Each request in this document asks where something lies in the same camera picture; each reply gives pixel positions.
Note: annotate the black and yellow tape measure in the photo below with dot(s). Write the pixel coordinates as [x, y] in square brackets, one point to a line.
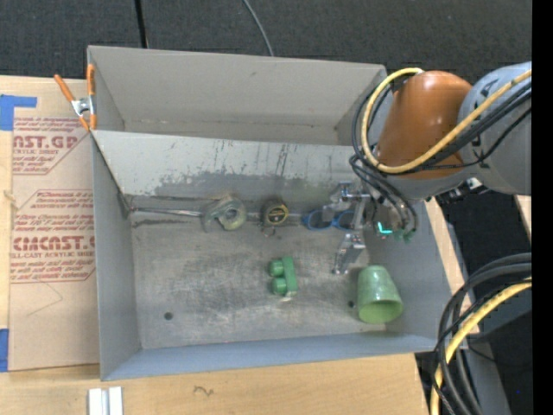
[275, 212]

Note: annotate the green toy block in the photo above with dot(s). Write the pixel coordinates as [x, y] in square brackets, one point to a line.
[285, 275]

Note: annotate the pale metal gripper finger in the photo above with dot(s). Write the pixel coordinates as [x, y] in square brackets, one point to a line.
[349, 253]
[345, 195]

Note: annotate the grey metal bin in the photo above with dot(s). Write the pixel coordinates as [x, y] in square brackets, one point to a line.
[224, 275]

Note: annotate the green cup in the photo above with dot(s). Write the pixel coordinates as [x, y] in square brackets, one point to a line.
[376, 294]

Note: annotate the brown cardboard board, red print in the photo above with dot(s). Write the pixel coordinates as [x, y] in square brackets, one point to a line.
[52, 231]

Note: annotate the blue sunglasses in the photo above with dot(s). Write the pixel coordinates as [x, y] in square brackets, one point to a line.
[317, 220]

